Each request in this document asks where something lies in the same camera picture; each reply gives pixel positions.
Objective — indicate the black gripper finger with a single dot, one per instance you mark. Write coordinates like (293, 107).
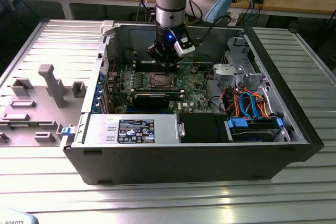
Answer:
(175, 62)
(157, 53)

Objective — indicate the silver CPU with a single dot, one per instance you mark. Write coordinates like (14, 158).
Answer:
(161, 80)

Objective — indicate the green motherboard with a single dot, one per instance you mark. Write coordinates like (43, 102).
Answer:
(194, 95)

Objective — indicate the black graphics card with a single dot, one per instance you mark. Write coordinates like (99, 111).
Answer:
(151, 100)

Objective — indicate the silver drive cage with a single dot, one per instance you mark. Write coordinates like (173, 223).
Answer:
(225, 72)

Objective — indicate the black fan shroud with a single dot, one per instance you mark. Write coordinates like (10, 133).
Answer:
(199, 127)

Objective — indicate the hard disk in blue carrier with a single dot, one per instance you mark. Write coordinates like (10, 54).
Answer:
(237, 123)

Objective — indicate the grey power supply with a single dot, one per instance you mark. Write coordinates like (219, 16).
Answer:
(99, 129)

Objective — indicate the black open PC case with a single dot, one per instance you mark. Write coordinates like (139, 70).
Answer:
(170, 163)

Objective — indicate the blue case latch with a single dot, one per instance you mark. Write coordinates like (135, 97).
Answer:
(67, 131)

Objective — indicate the grey parts rack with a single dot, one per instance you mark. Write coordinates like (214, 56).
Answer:
(31, 113)

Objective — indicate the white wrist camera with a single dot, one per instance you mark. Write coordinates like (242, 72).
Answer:
(185, 49)

